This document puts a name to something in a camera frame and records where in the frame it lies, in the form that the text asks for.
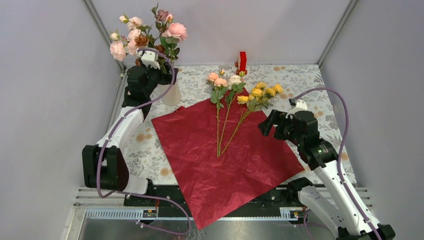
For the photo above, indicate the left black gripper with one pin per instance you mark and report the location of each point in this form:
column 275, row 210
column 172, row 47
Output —
column 165, row 78

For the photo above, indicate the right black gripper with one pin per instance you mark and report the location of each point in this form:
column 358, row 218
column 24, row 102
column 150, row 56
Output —
column 275, row 117

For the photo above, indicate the yellow rose stem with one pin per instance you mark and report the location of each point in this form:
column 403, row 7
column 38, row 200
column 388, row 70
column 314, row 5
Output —
column 258, row 99

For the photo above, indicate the dusty pink brown rose stem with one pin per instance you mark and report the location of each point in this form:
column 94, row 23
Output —
column 164, row 36

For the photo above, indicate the cream white rose stem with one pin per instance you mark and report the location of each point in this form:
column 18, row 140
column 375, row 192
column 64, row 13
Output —
column 235, row 85

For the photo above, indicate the peach rose stem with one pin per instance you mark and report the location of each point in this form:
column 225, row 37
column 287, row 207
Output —
column 216, row 96

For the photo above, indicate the red wrapping paper sheet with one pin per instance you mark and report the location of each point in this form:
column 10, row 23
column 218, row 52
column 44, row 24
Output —
column 219, row 162

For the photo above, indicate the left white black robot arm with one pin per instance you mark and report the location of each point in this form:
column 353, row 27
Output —
column 104, row 166

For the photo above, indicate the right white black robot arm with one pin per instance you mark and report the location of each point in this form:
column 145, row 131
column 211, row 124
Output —
column 347, row 216

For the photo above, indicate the beige ceramic vase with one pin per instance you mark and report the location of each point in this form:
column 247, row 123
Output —
column 173, row 96

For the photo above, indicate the floral patterned tablecloth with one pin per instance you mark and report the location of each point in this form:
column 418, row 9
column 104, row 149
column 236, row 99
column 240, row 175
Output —
column 144, row 155

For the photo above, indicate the red yellow toy block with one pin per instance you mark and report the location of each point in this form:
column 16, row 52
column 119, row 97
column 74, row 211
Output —
column 241, row 64

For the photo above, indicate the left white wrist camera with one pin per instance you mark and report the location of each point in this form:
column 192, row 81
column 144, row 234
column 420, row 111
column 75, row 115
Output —
column 148, row 58

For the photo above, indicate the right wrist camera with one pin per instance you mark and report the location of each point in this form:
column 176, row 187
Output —
column 298, row 105

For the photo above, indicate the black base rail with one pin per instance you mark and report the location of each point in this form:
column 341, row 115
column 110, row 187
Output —
column 278, row 203

